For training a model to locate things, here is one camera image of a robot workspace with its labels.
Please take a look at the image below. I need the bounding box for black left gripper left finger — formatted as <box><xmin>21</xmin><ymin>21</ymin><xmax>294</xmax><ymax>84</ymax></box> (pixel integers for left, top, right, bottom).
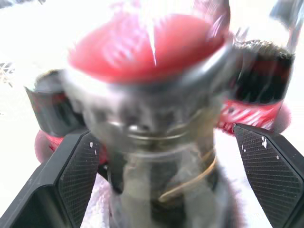
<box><xmin>0</xmin><ymin>130</ymin><xmax>100</xmax><ymax>228</ymax></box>

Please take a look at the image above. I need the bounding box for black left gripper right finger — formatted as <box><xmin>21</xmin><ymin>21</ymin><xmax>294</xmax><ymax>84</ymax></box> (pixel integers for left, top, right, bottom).
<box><xmin>233</xmin><ymin>123</ymin><xmax>304</xmax><ymax>228</ymax></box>

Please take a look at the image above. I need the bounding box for red-capped cola bottle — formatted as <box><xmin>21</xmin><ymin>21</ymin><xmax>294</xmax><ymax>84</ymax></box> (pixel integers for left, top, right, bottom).
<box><xmin>63</xmin><ymin>13</ymin><xmax>240</xmax><ymax>228</ymax></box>

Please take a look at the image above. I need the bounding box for cola bottle with red label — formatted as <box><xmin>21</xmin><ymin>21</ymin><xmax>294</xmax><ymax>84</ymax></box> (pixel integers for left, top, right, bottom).
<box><xmin>217</xmin><ymin>39</ymin><xmax>295</xmax><ymax>136</ymax></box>
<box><xmin>25</xmin><ymin>69</ymin><xmax>110</xmax><ymax>167</ymax></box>

